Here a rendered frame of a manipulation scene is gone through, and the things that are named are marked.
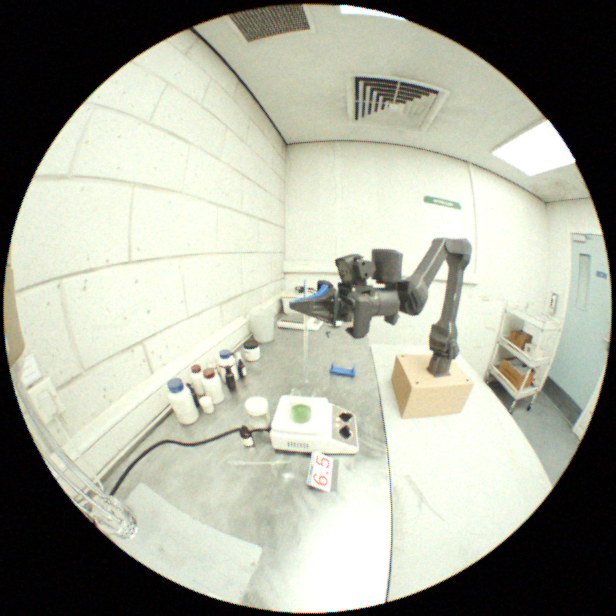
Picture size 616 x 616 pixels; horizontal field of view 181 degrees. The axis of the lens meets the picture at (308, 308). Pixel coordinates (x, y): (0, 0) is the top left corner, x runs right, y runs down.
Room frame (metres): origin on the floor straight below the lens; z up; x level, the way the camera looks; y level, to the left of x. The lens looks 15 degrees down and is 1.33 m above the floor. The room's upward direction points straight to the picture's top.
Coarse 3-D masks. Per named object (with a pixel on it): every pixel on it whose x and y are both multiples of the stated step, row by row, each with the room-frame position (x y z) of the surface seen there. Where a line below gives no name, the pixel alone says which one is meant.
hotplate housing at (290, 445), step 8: (328, 408) 0.38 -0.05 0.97; (328, 416) 0.35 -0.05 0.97; (328, 424) 0.32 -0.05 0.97; (272, 432) 0.29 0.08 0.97; (280, 432) 0.30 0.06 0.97; (288, 432) 0.30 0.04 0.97; (328, 432) 0.30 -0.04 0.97; (272, 440) 0.29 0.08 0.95; (280, 440) 0.29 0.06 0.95; (288, 440) 0.28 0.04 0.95; (296, 440) 0.28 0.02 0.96; (304, 440) 0.28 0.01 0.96; (312, 440) 0.28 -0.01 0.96; (320, 440) 0.28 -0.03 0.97; (328, 440) 0.28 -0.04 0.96; (336, 440) 0.28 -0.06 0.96; (280, 448) 0.29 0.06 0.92; (288, 448) 0.29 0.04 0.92; (296, 448) 0.28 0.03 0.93; (304, 448) 0.28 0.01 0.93; (312, 448) 0.28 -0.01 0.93; (320, 448) 0.28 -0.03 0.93; (328, 448) 0.28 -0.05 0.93; (336, 448) 0.27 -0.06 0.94; (344, 448) 0.27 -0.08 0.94; (352, 448) 0.27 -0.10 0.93
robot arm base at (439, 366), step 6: (432, 354) 0.45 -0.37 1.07; (438, 354) 0.44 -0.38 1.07; (432, 360) 0.44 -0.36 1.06; (438, 360) 0.42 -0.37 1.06; (444, 360) 0.41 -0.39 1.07; (450, 360) 0.42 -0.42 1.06; (432, 366) 0.43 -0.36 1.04; (438, 366) 0.42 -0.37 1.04; (444, 366) 0.41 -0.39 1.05; (432, 372) 0.42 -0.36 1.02; (438, 372) 0.41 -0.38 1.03; (444, 372) 0.41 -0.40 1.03
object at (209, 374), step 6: (204, 372) 0.46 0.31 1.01; (210, 372) 0.46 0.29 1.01; (204, 378) 0.46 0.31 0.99; (210, 378) 0.45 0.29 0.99; (216, 378) 0.47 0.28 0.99; (204, 384) 0.44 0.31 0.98; (210, 384) 0.44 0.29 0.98; (216, 384) 0.45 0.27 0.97; (204, 390) 0.45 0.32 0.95; (210, 390) 0.44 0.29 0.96; (216, 390) 0.45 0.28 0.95; (210, 396) 0.44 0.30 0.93; (216, 396) 0.45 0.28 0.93; (222, 396) 0.46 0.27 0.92; (216, 402) 0.44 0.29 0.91
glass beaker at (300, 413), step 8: (288, 392) 0.33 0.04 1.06; (296, 392) 0.35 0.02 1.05; (304, 392) 0.35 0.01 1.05; (312, 392) 0.34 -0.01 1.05; (296, 400) 0.35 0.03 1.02; (304, 400) 0.35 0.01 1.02; (312, 400) 0.32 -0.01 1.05; (296, 408) 0.31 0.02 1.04; (304, 408) 0.31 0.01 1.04; (312, 408) 0.32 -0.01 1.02; (296, 416) 0.31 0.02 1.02; (304, 416) 0.31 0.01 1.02; (312, 416) 0.33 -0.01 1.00; (304, 424) 0.31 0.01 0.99
